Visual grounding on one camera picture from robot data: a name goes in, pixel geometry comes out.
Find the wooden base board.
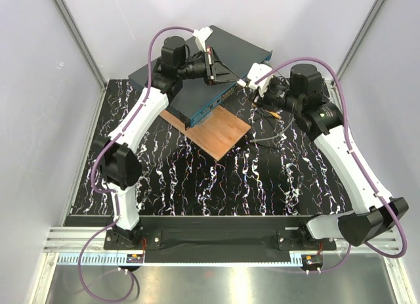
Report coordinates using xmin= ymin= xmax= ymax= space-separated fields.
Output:
xmin=160 ymin=106 xmax=251 ymax=161

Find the aluminium rail profile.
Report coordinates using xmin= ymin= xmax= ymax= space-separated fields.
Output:
xmin=42 ymin=227 xmax=401 ymax=254

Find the right aluminium frame post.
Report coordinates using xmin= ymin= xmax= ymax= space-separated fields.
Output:
xmin=337 ymin=0 xmax=388 ymax=81

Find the slotted cable duct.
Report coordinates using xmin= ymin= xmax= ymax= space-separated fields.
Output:
xmin=58 ymin=251 xmax=324 ymax=268

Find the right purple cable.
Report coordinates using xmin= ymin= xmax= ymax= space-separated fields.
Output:
xmin=259 ymin=56 xmax=408 ymax=274

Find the left aluminium frame post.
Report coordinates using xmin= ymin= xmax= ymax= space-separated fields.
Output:
xmin=45 ymin=0 xmax=109 ymax=88

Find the aluminium frame post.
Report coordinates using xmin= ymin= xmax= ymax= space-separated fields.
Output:
xmin=45 ymin=0 xmax=109 ymax=88
xmin=337 ymin=0 xmax=388 ymax=81

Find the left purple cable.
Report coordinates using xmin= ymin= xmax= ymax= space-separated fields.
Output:
xmin=77 ymin=26 xmax=198 ymax=301

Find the purple cable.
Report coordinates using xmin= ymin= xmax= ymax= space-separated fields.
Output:
xmin=259 ymin=56 xmax=408 ymax=274
xmin=77 ymin=26 xmax=198 ymax=301

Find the dark grey network switch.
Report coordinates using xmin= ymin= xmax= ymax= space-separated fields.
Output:
xmin=129 ymin=26 xmax=272 ymax=129

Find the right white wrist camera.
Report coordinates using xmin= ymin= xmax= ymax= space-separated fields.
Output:
xmin=247 ymin=63 xmax=273 ymax=98

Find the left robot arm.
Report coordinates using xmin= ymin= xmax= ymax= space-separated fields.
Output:
xmin=92 ymin=27 xmax=239 ymax=249

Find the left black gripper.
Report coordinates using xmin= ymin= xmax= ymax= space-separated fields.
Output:
xmin=177 ymin=47 xmax=240 ymax=86

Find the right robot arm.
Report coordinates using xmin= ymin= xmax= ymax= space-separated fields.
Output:
xmin=247 ymin=63 xmax=408 ymax=249

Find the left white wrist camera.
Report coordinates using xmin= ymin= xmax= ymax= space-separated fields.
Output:
xmin=192 ymin=26 xmax=213 ymax=53

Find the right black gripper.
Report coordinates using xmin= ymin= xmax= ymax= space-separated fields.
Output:
xmin=245 ymin=78 xmax=302 ymax=114

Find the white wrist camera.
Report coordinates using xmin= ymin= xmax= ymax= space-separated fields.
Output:
xmin=247 ymin=63 xmax=273 ymax=98
xmin=192 ymin=26 xmax=213 ymax=53

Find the yellow network cable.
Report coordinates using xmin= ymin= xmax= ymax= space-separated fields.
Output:
xmin=259 ymin=63 xmax=282 ymax=118

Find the grey network cable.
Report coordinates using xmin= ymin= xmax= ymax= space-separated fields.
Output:
xmin=249 ymin=63 xmax=298 ymax=144

